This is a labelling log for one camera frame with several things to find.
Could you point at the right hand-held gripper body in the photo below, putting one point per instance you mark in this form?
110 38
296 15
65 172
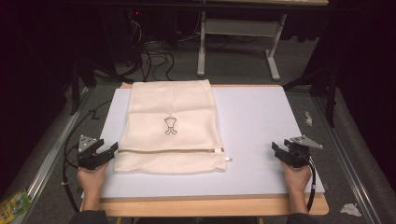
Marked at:
297 157

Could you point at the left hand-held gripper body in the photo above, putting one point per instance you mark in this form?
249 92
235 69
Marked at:
88 160

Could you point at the cream mesh laundry bag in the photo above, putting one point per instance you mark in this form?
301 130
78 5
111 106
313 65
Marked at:
171 102

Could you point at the person's left hand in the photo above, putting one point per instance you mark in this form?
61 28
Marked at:
91 180

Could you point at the person's right hand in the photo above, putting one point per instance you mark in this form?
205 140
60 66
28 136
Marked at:
299 179

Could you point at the small white scrap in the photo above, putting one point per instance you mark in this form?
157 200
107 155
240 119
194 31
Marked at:
308 118

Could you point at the white foam board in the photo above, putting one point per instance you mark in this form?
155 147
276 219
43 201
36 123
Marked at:
255 124

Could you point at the black metal stand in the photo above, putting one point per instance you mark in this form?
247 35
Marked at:
75 87
331 99

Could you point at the crumpled white paper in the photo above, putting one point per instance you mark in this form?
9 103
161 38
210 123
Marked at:
350 209

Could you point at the green printed packet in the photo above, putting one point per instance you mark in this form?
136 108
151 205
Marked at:
14 206

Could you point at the wooden table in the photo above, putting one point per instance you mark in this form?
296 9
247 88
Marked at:
202 207

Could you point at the aluminium floor rail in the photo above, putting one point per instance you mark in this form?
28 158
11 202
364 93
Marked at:
49 158
345 161

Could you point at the white metal desk frame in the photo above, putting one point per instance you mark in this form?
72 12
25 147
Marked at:
239 27

